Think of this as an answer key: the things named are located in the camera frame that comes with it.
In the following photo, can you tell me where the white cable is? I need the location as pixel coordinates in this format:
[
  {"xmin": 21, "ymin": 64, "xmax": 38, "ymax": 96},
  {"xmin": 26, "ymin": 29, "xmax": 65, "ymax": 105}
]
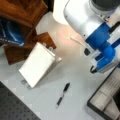
[{"xmin": 69, "ymin": 35, "xmax": 87, "ymax": 48}]

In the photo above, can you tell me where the blue white gripper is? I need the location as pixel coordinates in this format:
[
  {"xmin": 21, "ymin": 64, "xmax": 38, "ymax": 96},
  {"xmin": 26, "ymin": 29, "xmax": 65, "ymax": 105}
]
[{"xmin": 85, "ymin": 23, "xmax": 120, "ymax": 73}]

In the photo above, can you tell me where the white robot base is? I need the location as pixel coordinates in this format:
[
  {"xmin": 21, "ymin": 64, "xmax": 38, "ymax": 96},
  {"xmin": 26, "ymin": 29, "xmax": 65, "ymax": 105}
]
[{"xmin": 53, "ymin": 0, "xmax": 68, "ymax": 25}]

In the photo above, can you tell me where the blue book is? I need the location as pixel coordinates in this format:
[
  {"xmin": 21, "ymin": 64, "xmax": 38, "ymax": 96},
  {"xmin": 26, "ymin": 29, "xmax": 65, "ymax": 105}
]
[{"xmin": 0, "ymin": 17, "xmax": 24, "ymax": 46}]

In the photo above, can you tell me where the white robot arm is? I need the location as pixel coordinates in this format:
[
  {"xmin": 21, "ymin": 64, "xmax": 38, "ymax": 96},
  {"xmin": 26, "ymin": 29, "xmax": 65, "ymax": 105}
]
[{"xmin": 64, "ymin": 0, "xmax": 120, "ymax": 73}]

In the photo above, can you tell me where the black pen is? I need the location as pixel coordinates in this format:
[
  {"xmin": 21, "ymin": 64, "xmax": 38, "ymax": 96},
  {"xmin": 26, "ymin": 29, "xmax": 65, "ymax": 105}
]
[{"xmin": 56, "ymin": 82, "xmax": 70, "ymax": 109}]

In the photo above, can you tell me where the white book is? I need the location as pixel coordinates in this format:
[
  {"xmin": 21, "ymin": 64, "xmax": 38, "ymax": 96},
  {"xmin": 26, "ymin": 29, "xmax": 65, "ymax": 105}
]
[{"xmin": 18, "ymin": 41, "xmax": 58, "ymax": 89}]

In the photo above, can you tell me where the black box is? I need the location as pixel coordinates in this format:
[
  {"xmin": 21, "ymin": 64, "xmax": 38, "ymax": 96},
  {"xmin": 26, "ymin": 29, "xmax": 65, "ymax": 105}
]
[{"xmin": 87, "ymin": 68, "xmax": 120, "ymax": 120}]

